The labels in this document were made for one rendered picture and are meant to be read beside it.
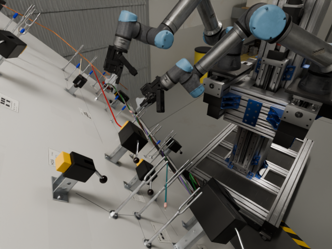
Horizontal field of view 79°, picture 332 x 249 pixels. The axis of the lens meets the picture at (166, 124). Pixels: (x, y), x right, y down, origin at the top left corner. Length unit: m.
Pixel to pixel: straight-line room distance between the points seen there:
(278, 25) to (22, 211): 0.91
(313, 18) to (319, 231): 1.59
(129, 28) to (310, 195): 2.12
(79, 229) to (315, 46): 0.99
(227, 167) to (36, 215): 1.79
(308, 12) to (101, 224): 1.35
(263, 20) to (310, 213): 1.77
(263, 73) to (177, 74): 0.66
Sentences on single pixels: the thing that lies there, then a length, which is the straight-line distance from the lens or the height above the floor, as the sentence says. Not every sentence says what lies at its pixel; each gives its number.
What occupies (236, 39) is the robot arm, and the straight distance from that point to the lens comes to 1.07.
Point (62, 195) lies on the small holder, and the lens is 0.36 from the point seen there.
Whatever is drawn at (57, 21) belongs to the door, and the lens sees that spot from 2.66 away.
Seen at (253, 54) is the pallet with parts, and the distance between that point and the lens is 5.75.
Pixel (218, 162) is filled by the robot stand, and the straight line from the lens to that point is 2.01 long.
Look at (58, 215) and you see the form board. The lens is 0.34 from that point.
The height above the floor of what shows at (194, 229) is 1.19.
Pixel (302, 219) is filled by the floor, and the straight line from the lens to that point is 2.20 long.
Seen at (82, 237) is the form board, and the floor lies 1.33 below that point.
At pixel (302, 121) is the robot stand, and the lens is 1.21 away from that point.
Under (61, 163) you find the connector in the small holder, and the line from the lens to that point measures 0.32.
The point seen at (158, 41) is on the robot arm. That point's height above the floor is 1.41.
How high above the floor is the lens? 1.62
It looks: 35 degrees down
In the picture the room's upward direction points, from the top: 1 degrees clockwise
